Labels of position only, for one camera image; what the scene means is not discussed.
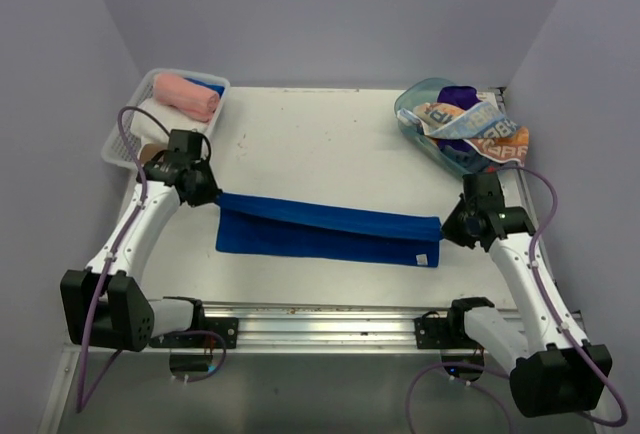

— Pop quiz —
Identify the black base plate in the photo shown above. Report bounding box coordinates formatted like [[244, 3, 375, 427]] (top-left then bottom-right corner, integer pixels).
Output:
[[413, 310, 476, 350], [149, 317, 239, 349]]

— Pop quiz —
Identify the orange blue printed towel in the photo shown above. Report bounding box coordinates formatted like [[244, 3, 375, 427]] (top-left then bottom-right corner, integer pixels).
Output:
[[396, 101, 529, 165]]

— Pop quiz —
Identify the brown rolled towel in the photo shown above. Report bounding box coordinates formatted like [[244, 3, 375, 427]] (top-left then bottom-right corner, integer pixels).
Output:
[[138, 143, 166, 165]]

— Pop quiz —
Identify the white rolled towel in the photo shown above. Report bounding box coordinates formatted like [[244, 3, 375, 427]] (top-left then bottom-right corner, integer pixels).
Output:
[[130, 98, 208, 144]]

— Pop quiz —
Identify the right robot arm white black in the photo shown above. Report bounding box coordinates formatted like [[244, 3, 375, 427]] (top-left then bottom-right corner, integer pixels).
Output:
[[442, 172, 612, 418]]

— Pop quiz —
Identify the aluminium mounting rail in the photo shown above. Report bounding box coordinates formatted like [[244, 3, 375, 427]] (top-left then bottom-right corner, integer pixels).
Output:
[[202, 302, 546, 354]]

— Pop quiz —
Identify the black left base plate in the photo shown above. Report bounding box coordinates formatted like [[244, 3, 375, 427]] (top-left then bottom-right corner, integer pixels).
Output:
[[149, 317, 239, 349]]

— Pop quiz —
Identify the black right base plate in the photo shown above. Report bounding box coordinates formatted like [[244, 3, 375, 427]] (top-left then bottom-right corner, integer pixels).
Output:
[[413, 310, 476, 350]]

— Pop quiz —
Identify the purple towel in tub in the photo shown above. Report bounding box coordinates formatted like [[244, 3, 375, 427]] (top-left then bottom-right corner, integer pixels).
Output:
[[437, 85, 480, 111]]

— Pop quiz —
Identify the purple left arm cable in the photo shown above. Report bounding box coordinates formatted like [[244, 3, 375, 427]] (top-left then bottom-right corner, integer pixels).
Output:
[[74, 106, 227, 413]]

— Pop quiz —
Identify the pink rolled towel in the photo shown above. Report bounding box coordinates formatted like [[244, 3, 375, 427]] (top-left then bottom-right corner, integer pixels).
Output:
[[153, 72, 220, 123]]

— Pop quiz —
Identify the grey-blue towel in tub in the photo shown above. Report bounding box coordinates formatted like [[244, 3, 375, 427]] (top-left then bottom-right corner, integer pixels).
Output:
[[440, 145, 500, 176]]

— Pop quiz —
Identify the royal blue towel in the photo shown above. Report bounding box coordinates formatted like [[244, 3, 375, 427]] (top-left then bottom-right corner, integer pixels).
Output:
[[216, 193, 442, 268]]

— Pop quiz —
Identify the teal transparent plastic tub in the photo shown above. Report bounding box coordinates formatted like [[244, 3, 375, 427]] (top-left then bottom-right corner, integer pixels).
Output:
[[393, 76, 519, 186]]

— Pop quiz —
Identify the blue rolled towel in basket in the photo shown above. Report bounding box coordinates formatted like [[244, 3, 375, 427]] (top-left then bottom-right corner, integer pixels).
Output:
[[186, 77, 225, 98]]

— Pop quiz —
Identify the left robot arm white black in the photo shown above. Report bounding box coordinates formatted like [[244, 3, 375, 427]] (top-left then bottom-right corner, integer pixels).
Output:
[[60, 130, 222, 352]]

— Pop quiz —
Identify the white plastic mesh basket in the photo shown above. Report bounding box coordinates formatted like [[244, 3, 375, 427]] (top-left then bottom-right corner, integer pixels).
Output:
[[101, 68, 231, 170]]

